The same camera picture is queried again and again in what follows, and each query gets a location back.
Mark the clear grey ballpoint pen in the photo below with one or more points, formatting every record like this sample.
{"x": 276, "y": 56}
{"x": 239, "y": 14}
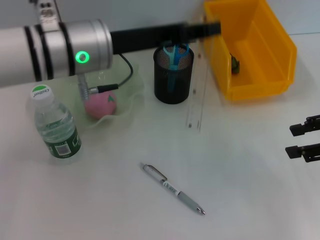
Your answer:
{"x": 187, "y": 201}

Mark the black mesh pen holder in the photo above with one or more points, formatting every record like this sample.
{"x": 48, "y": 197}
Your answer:
{"x": 175, "y": 90}

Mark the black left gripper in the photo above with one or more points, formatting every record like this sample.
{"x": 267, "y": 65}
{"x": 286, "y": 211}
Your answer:
{"x": 145, "y": 37}

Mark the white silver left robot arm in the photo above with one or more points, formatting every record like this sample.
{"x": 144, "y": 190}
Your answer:
{"x": 50, "y": 52}

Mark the yellow plastic bin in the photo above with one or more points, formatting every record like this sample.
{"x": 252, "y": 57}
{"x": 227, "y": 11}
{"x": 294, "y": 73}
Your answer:
{"x": 260, "y": 62}

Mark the pale green glass fruit plate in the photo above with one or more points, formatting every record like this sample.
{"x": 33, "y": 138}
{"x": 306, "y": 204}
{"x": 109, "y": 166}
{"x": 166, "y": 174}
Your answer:
{"x": 130, "y": 100}

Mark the blue capped scissors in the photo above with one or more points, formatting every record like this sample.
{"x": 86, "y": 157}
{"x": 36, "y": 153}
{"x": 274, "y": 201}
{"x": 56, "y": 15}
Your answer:
{"x": 175, "y": 60}

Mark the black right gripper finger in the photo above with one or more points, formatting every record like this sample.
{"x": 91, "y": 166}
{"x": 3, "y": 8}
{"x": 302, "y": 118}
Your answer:
{"x": 310, "y": 151}
{"x": 310, "y": 125}

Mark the clear green-label water bottle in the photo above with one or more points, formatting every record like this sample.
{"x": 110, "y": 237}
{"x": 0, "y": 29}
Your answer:
{"x": 58, "y": 135}

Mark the pink toy peach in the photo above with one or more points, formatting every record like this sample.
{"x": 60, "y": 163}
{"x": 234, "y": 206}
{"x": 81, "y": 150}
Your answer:
{"x": 100, "y": 107}

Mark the transparent plastic ruler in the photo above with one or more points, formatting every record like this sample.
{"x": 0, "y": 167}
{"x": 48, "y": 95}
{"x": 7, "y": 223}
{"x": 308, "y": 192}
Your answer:
{"x": 197, "y": 95}

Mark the green plastic wrapper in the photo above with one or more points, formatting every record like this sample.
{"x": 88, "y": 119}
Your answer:
{"x": 235, "y": 63}

